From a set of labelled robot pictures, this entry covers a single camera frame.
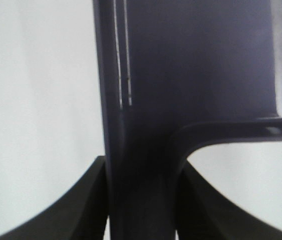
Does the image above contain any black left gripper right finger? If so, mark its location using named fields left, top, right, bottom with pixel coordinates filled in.
left=176, top=162, right=282, bottom=240

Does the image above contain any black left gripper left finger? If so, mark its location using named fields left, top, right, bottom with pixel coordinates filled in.
left=0, top=156, right=109, bottom=240

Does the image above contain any grey plastic dustpan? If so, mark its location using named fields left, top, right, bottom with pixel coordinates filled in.
left=93, top=0, right=282, bottom=240

